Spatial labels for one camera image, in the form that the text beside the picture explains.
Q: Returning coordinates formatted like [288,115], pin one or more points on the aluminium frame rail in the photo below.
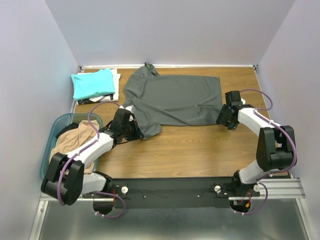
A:
[278,188]

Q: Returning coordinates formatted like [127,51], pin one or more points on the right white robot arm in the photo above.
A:
[276,148]

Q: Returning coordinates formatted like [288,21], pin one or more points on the black garment in bin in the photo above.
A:
[67,128]

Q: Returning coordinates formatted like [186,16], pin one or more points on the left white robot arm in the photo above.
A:
[65,178]

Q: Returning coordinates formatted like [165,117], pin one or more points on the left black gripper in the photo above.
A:
[138,134]

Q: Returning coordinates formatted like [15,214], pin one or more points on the white folded t-shirt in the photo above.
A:
[112,97]

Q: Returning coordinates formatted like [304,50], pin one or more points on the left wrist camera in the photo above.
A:
[130,108]

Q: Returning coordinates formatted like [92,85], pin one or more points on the teal folded t-shirt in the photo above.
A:
[91,85]

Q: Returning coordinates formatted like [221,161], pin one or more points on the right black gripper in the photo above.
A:
[231,126]

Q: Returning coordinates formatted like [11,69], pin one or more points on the teal plastic bin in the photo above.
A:
[57,126]

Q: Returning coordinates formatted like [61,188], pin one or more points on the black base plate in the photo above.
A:
[187,201]

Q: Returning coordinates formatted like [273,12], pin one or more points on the beige crumpled t-shirt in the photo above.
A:
[73,139]

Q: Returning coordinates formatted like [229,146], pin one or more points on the dark grey t-shirt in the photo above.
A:
[172,100]

